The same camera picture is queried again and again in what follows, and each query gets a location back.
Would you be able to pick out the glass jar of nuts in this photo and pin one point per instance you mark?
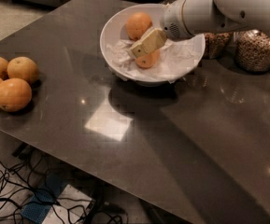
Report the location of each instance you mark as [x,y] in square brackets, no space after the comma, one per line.
[216,44]

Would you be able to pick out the orange in bowl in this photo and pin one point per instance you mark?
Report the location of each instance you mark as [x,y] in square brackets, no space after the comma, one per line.
[148,60]
[137,24]

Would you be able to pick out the right rear orange on table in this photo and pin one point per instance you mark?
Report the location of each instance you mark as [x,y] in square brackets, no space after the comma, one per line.
[24,68]

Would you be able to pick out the white bowl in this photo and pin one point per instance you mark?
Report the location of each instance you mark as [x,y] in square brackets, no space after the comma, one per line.
[114,30]

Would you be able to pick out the white paper liner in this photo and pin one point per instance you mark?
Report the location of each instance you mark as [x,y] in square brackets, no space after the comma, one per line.
[176,60]

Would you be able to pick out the glass jar of grains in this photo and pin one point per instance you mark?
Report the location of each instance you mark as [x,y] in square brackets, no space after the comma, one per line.
[252,51]

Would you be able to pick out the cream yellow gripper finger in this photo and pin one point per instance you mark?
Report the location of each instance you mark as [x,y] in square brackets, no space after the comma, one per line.
[151,40]

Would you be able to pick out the upper orange in bowl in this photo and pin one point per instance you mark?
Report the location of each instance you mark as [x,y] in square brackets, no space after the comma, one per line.
[137,24]

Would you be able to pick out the lower orange in bowl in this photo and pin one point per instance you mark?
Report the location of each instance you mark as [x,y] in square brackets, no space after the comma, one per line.
[148,60]

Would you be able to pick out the blue box on floor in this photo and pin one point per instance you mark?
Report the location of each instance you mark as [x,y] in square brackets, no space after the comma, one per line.
[43,199]

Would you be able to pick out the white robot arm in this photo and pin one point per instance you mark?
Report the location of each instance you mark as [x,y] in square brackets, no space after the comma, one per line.
[184,19]

